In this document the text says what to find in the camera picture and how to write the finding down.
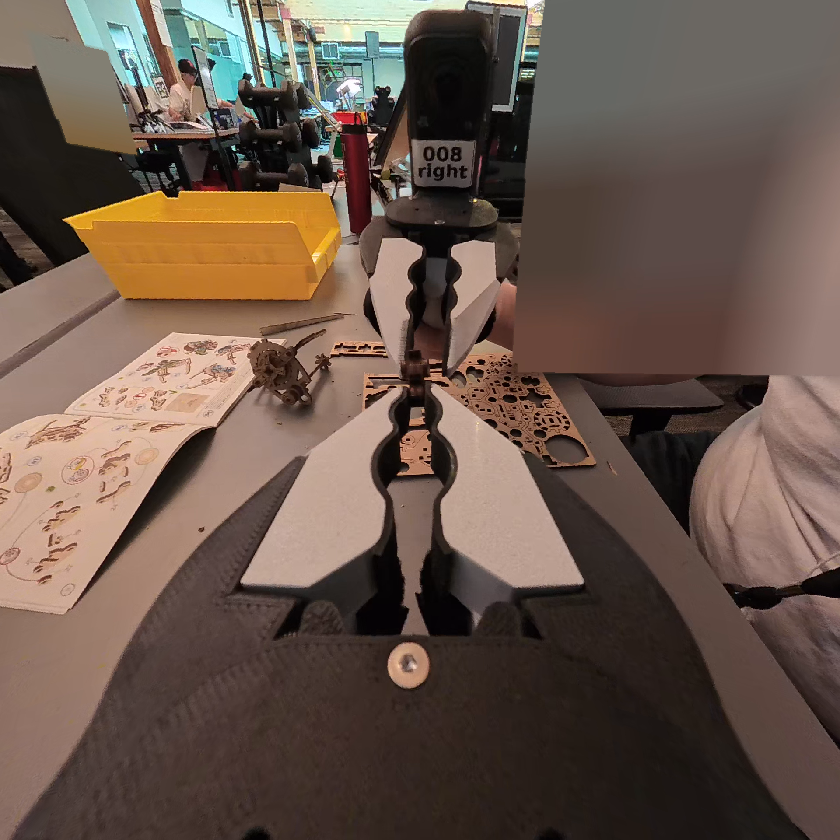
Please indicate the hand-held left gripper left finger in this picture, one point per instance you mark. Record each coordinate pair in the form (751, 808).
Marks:
(315, 525)

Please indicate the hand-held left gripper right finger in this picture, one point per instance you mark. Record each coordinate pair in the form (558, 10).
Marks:
(505, 525)

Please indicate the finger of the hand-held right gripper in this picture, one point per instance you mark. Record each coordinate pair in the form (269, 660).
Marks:
(479, 289)
(390, 289)

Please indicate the small wooden model part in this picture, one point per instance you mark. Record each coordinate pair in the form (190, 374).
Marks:
(413, 371)

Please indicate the person's right hand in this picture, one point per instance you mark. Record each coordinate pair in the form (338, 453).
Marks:
(505, 318)

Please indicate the black monitor screen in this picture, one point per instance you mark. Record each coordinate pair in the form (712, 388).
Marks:
(508, 59)

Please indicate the small wooden sheet piece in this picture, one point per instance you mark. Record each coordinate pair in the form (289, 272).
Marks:
(358, 350)

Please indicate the laser-cut wooden sheet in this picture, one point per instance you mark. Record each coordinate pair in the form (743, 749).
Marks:
(564, 461)

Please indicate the thin wooden stick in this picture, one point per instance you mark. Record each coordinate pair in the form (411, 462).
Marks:
(302, 323)

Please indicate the dark red cylinder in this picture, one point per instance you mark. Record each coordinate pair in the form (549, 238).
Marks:
(358, 184)

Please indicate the wooden gear assembly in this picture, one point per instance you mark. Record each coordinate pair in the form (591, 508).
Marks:
(272, 367)

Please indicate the yellow plastic bin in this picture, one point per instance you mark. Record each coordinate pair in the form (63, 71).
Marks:
(216, 262)

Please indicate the black dumbbell rack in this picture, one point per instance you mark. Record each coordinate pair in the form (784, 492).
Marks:
(275, 138)

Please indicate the illustrated instruction booklet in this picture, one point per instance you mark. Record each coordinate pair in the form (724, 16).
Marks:
(98, 512)

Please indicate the background wooden desk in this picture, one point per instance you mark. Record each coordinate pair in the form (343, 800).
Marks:
(197, 133)

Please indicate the person's white shirt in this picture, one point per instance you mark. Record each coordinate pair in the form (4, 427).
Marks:
(768, 512)

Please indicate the black partition panel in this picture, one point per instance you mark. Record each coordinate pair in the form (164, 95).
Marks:
(33, 197)

